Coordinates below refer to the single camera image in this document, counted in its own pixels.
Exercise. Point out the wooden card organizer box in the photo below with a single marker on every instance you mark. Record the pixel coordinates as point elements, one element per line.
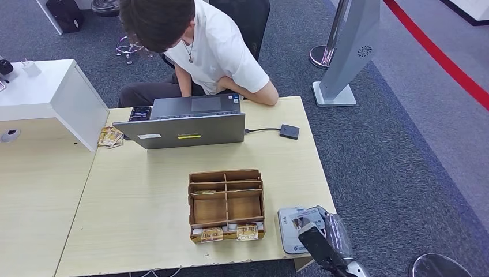
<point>208,208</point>

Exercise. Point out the white charger plug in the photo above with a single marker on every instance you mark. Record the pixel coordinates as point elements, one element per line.
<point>31,69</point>

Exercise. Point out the person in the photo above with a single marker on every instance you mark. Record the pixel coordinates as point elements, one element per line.
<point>221,49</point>

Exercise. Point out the black stool chrome base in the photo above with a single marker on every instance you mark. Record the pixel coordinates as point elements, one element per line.
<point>105,7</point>

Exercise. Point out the white counter with dark base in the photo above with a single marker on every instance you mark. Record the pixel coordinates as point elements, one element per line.
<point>473,7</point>

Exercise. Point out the golden room key card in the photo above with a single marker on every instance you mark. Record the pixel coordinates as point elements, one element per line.
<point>203,193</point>
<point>212,235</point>
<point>247,233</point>

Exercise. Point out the round chrome stanchion base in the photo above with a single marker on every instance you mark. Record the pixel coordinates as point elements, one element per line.
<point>437,267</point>

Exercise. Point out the grey kiosk stand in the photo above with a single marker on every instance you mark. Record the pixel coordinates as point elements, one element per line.
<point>351,49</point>

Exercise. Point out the black bag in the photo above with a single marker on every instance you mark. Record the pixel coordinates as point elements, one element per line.
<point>65,15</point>

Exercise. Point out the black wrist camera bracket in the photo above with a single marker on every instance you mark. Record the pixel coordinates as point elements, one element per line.
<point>317,244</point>

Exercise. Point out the white desk shelf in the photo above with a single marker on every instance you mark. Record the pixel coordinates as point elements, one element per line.
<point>57,91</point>

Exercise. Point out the pile of golden cards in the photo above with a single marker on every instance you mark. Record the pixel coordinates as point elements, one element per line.
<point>111,137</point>

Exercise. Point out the white card reader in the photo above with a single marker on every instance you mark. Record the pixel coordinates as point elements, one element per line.
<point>286,235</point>

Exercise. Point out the red barrier belt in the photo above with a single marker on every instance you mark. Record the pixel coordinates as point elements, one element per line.
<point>431,47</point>

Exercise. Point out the small black square device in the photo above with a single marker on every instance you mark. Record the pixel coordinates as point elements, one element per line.
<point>289,132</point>

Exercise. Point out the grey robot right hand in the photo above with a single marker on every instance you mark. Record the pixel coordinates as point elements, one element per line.
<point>339,237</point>

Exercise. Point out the person's left forearm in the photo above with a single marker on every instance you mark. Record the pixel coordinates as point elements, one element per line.
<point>256,93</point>

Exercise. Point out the person's right forearm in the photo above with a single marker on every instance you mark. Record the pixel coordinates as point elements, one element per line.
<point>184,82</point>

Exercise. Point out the grey laptop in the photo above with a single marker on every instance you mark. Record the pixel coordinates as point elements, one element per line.
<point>183,133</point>

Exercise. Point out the chrome stanchion post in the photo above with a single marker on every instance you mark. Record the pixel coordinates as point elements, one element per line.
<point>338,23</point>

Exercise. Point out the black gadget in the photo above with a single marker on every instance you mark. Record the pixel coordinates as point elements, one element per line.
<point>5,67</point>

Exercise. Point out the black smartphone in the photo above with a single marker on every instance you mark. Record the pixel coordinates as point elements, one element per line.
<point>140,114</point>

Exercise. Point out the white ID card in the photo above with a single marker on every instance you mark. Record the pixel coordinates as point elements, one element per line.
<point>314,220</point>

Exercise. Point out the black office chair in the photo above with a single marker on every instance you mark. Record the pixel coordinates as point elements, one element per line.
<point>248,23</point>

